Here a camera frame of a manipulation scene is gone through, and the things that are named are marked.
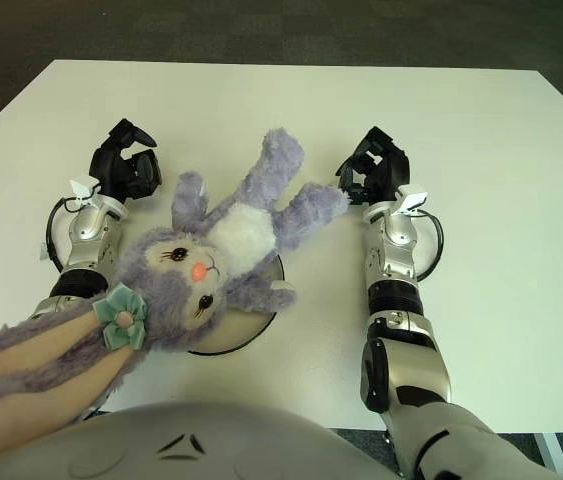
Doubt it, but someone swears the purple plush bunny doll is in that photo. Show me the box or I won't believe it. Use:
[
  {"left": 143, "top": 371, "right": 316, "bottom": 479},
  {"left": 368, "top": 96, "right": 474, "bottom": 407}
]
[{"left": 0, "top": 128, "right": 351, "bottom": 474}]

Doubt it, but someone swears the white table leg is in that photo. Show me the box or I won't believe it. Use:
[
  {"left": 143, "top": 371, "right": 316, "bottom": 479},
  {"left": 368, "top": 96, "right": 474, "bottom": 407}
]
[{"left": 530, "top": 432, "right": 563, "bottom": 480}]

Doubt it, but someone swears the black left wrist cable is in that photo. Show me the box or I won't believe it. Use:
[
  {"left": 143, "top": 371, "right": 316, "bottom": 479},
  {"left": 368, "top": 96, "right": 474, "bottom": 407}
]
[{"left": 43, "top": 197, "right": 92, "bottom": 274}]

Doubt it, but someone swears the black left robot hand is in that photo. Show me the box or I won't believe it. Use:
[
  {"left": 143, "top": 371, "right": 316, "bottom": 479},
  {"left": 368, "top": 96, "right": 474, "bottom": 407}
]
[{"left": 88, "top": 118, "right": 164, "bottom": 206}]

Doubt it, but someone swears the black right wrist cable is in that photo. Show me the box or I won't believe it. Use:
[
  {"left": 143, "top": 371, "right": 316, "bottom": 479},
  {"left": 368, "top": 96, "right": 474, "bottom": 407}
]
[{"left": 410, "top": 209, "right": 446, "bottom": 281}]

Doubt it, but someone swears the white plate with black rim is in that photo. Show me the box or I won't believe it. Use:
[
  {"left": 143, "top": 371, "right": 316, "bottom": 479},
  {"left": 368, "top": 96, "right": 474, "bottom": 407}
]
[{"left": 185, "top": 252, "right": 287, "bottom": 356}]

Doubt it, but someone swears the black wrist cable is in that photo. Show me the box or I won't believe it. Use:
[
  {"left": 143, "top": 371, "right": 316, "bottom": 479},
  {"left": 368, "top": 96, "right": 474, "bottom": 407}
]
[
  {"left": 410, "top": 209, "right": 446, "bottom": 281},
  {"left": 43, "top": 197, "right": 92, "bottom": 274}
]

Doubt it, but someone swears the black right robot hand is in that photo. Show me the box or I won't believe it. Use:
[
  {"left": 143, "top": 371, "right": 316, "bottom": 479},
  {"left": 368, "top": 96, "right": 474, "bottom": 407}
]
[{"left": 335, "top": 125, "right": 411, "bottom": 206}]

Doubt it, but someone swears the grey robot torso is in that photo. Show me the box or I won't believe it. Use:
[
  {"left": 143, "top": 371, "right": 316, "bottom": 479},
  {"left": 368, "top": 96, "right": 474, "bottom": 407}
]
[{"left": 0, "top": 399, "right": 402, "bottom": 480}]

